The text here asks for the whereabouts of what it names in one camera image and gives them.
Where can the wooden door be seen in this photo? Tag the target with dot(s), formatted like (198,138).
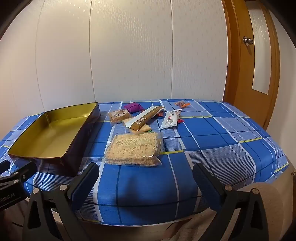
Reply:
(240,69)

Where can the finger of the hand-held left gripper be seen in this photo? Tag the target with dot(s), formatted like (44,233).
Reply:
(23,172)
(4,165)

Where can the clear noodle cake packet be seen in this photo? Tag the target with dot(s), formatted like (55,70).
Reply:
(131,148)

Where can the large red candy packet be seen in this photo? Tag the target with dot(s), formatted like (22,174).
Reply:
(159,114)

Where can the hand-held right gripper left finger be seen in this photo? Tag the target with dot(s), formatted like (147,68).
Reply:
(89,179)

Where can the blue plaid tablecloth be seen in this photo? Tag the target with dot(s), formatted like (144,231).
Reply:
(208,148)

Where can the metal door knob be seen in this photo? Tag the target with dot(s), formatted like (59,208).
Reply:
(248,40)

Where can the green yellow cracker packet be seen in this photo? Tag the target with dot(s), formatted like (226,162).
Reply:
(143,128)

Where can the brown round pastry packet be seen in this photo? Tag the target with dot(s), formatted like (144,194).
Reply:
(119,115)

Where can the gold metal tin box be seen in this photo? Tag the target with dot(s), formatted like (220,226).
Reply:
(53,129)

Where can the long gold white bar packet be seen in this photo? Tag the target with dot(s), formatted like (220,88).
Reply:
(144,118)

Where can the clear orange-edged snack packet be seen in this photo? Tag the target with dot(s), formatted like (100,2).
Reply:
(180,103)

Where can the white snack packet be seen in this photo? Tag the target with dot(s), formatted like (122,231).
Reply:
(170,120)

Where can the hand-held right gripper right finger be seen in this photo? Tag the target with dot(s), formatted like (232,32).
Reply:
(203,183)

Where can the beige cloth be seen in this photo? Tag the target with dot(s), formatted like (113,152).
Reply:
(277,208)

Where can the purple snack packet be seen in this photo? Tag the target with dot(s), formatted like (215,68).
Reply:
(133,107)

